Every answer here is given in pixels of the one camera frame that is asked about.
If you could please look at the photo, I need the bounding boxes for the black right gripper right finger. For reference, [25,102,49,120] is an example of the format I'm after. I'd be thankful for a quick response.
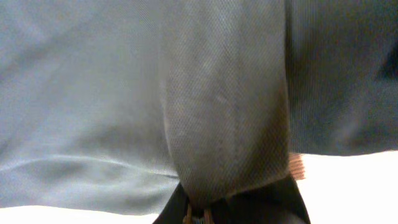
[211,174,311,224]

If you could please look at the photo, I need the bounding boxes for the black t-shirt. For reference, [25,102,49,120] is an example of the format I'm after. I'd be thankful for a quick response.
[1,0,397,215]

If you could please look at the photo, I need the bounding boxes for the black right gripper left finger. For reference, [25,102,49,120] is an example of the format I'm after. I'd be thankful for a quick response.
[153,184,189,224]

